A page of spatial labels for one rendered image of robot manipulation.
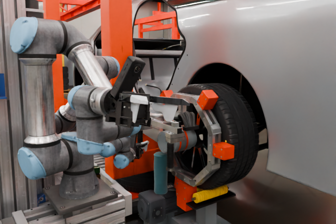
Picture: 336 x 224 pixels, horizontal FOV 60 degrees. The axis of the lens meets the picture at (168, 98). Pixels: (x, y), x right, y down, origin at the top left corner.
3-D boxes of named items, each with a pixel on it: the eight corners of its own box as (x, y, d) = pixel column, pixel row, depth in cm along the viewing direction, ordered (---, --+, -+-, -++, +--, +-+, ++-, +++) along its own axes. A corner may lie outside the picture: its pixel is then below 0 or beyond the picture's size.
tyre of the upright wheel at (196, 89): (256, 78, 168) (187, 85, 223) (226, 80, 155) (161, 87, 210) (264, 192, 169) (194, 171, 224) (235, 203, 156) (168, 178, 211)
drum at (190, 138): (198, 150, 177) (198, 128, 175) (168, 157, 166) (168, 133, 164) (184, 145, 189) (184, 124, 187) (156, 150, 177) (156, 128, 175)
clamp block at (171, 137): (184, 141, 155) (184, 131, 154) (170, 143, 150) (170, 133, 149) (179, 139, 159) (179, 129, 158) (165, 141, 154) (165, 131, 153)
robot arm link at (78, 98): (88, 111, 90) (87, 83, 89) (112, 115, 83) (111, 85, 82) (65, 114, 84) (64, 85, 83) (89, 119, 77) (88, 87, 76)
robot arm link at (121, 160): (126, 154, 146) (127, 170, 147) (133, 148, 157) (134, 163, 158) (112, 153, 148) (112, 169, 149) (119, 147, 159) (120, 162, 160)
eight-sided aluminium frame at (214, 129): (220, 195, 163) (222, 98, 156) (211, 198, 159) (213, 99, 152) (167, 166, 208) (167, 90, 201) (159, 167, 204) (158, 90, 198)
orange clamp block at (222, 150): (222, 153, 161) (234, 158, 153) (211, 156, 156) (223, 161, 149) (222, 141, 160) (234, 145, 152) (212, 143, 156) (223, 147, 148)
